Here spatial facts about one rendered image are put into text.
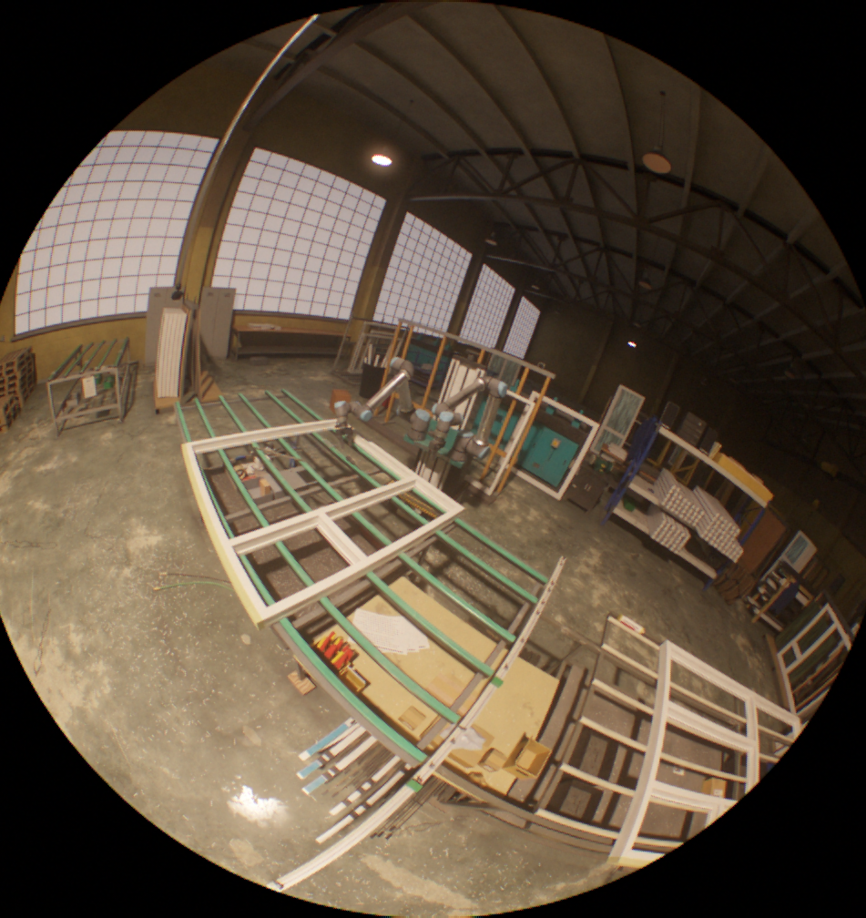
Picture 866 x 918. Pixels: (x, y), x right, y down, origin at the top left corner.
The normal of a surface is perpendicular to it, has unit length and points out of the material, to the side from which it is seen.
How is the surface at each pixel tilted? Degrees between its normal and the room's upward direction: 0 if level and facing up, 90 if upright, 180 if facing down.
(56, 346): 90
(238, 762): 0
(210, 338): 90
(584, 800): 0
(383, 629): 0
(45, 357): 90
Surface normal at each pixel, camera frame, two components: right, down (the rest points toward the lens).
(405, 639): 0.29, -0.85
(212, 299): 0.76, 0.48
